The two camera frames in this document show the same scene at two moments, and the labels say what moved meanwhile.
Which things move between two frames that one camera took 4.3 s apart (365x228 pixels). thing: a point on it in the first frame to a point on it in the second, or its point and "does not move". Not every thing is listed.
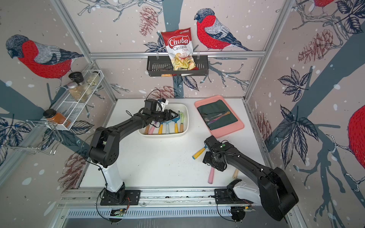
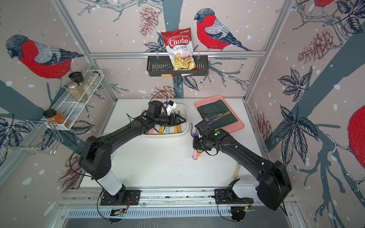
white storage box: (177, 126) does not move
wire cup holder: (42, 136) does not move
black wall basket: (162, 66) does not move
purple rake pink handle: (211, 175) to (194, 134)
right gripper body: (209, 159) to (199, 143)
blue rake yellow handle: (160, 129) does not move
